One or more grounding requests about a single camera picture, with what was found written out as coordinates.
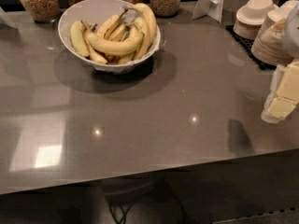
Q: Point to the left glass cereal jar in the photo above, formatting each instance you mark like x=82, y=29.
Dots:
x=42, y=10

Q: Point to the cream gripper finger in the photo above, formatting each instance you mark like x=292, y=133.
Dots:
x=285, y=81
x=276, y=109

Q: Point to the dark stool under table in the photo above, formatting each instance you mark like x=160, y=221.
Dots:
x=123, y=193

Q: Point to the left greenish yellow banana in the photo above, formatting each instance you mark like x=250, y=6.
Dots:
x=77, y=39

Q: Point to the large front yellow banana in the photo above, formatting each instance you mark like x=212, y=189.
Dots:
x=113, y=47

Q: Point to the white folded sign stand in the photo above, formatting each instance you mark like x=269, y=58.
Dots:
x=210, y=8

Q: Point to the white bowl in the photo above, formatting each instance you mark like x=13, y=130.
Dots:
x=95, y=13

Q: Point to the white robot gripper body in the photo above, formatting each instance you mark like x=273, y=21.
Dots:
x=292, y=34

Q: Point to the black rubber mat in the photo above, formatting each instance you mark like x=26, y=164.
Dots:
x=246, y=45

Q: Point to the rear stack of paper bowls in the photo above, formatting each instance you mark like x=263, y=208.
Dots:
x=250, y=17

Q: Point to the front stack of paper plates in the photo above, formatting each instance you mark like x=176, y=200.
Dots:
x=267, y=46

